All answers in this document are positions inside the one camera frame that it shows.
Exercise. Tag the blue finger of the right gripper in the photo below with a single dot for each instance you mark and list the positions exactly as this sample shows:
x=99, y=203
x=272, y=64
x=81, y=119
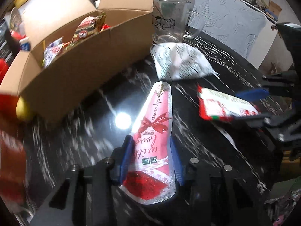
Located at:
x=255, y=94

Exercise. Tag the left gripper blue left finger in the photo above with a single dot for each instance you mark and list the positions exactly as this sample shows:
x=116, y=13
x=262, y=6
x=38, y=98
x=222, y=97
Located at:
x=127, y=150

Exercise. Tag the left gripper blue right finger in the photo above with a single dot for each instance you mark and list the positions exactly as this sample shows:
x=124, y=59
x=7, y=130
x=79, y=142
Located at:
x=177, y=164

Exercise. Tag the pink love snack packet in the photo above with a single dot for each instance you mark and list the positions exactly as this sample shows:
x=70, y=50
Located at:
x=150, y=178

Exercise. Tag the red white snack packet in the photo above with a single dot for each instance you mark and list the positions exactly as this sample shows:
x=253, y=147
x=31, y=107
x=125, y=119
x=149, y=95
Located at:
x=215, y=105

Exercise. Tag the white grey snack packet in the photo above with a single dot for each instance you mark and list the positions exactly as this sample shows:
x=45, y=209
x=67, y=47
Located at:
x=175, y=61

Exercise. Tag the silver purple snack packet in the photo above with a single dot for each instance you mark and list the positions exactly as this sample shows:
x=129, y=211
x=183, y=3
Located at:
x=52, y=50

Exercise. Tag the brown gold snack packet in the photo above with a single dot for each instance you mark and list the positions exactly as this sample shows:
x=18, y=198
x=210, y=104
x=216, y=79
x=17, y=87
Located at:
x=88, y=27

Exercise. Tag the grey chair cover near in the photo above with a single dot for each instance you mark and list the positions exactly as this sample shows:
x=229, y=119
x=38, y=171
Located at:
x=231, y=22

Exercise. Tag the open cardboard box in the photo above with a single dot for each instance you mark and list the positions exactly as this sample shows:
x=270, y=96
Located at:
x=55, y=90

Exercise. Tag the clear glass mug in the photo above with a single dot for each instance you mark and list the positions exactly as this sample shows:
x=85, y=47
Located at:
x=170, y=19

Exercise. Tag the yellow lemon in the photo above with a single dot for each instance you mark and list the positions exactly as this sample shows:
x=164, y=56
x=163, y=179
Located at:
x=23, y=111

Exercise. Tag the red canister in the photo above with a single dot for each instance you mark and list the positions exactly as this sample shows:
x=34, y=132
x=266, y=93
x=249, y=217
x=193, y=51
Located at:
x=13, y=156

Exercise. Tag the small white blue bottle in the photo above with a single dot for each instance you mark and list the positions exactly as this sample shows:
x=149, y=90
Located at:
x=25, y=44

